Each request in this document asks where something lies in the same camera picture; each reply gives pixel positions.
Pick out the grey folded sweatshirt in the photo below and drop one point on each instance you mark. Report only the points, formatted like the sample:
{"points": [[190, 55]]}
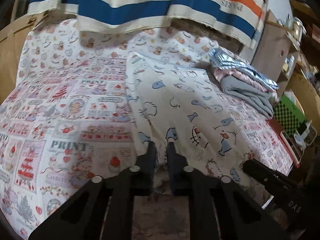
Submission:
{"points": [[253, 96]]}

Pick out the pink folded garment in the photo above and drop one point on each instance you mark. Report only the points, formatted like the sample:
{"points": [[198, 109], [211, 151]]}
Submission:
{"points": [[219, 74]]}

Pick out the brown wooden cabinet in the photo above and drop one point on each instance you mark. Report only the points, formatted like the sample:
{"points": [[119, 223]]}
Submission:
{"points": [[276, 54]]}

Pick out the white bear print quilt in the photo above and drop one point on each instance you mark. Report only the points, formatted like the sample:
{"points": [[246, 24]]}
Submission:
{"points": [[58, 44]]}

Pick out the light blue satin-trim blanket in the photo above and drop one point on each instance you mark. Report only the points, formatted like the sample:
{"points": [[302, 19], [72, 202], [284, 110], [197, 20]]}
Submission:
{"points": [[220, 59]]}

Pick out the wooden glass-pane door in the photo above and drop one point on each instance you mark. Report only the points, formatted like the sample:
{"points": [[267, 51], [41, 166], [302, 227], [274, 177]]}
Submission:
{"points": [[12, 41]]}

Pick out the white cartoon cat print pants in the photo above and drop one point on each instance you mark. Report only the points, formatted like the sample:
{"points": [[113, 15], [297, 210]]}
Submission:
{"points": [[179, 105]]}

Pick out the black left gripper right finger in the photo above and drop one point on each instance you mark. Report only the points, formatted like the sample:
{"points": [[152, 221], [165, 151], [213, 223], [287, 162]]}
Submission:
{"points": [[218, 207]]}

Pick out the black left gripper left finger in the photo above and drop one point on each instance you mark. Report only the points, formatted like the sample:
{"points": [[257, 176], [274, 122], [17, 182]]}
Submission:
{"points": [[102, 208]]}

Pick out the green checkered box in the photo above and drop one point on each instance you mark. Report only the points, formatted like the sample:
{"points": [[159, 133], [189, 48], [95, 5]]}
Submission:
{"points": [[288, 115]]}

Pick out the pink print bed sheet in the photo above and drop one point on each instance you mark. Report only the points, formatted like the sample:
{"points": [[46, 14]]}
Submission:
{"points": [[61, 127]]}

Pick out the striped Paris curtain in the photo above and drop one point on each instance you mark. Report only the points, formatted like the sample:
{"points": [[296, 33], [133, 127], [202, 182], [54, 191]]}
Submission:
{"points": [[239, 19]]}

